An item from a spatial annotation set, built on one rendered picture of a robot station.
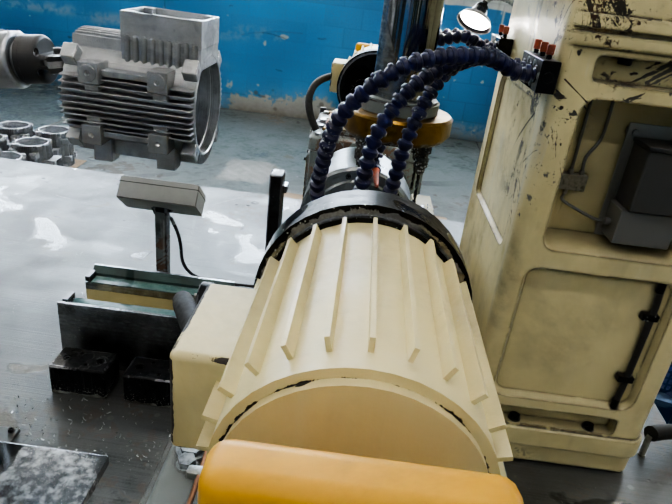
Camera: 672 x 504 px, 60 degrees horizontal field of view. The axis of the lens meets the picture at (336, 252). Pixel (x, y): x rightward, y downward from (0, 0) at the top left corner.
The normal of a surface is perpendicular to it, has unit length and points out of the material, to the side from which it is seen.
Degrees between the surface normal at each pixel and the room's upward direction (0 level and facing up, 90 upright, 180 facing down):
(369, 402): 90
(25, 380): 0
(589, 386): 90
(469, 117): 90
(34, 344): 0
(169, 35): 90
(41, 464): 0
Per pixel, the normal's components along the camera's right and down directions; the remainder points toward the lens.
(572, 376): -0.07, 0.43
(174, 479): 0.11, -0.89
